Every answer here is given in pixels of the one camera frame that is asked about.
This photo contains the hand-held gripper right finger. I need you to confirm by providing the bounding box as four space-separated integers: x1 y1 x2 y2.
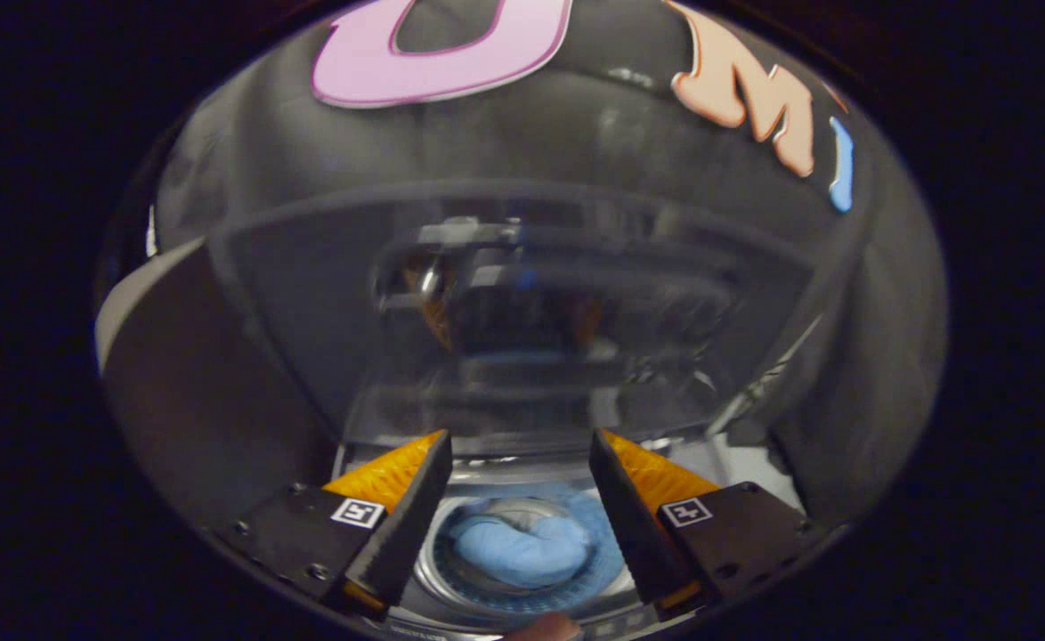
588 427 830 622

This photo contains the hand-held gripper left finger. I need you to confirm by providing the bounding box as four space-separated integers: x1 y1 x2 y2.
211 429 454 622

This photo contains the light blue shirt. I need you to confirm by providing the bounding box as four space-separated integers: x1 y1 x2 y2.
438 488 626 615

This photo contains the grey cabinet with white door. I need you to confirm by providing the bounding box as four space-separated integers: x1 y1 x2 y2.
95 236 336 526

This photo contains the hanging cable bundle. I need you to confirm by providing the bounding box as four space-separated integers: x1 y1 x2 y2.
709 316 822 437

